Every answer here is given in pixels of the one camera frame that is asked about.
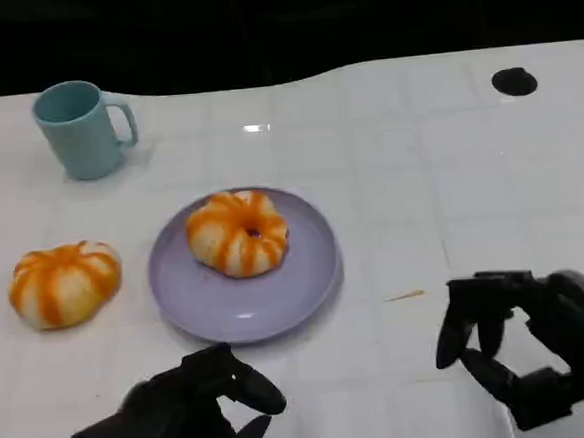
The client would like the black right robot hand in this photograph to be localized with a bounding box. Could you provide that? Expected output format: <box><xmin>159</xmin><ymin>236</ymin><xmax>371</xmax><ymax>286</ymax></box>
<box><xmin>429</xmin><ymin>264</ymin><xmax>584</xmax><ymax>438</ymax></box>

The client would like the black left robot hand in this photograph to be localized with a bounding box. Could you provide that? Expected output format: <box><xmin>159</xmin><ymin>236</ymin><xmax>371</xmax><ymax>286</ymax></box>
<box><xmin>40</xmin><ymin>338</ymin><xmax>291</xmax><ymax>438</ymax></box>

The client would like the orange and white bread roll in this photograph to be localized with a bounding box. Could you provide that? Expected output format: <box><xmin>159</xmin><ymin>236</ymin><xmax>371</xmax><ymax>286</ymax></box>
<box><xmin>183</xmin><ymin>186</ymin><xmax>293</xmax><ymax>282</ymax></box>
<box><xmin>5</xmin><ymin>237</ymin><xmax>127</xmax><ymax>334</ymax></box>

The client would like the lilac plate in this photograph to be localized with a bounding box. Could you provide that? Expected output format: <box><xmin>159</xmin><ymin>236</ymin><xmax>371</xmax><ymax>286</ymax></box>
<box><xmin>143</xmin><ymin>180</ymin><xmax>350</xmax><ymax>351</ymax></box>

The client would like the thin orange sliver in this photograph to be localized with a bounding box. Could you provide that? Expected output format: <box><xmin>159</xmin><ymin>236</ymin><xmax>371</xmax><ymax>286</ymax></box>
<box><xmin>382</xmin><ymin>289</ymin><xmax>426</xmax><ymax>304</ymax></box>

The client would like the black round table grommet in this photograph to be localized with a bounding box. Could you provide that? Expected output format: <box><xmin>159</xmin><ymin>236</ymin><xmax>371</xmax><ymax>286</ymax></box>
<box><xmin>490</xmin><ymin>65</ymin><xmax>539</xmax><ymax>99</ymax></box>

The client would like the pale green mug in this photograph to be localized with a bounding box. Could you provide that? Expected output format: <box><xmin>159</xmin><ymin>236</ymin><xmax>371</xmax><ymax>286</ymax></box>
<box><xmin>30</xmin><ymin>76</ymin><xmax>143</xmax><ymax>185</ymax></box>

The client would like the black backdrop cloth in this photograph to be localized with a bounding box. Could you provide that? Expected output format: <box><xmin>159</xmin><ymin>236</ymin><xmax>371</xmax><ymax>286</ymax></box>
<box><xmin>0</xmin><ymin>0</ymin><xmax>584</xmax><ymax>108</ymax></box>

